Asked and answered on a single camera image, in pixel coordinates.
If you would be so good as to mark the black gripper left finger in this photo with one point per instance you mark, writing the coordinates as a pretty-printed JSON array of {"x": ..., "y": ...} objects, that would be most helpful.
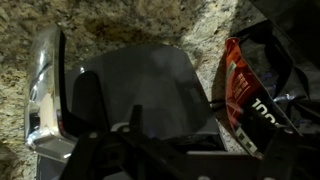
[{"x": 88, "y": 100}]

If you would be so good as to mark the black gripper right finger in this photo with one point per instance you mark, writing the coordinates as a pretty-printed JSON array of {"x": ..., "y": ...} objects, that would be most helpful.
[{"x": 283, "y": 156}]

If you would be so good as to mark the red black snack bag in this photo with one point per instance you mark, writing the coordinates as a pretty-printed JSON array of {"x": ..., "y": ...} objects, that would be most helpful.
[{"x": 240, "y": 86}]

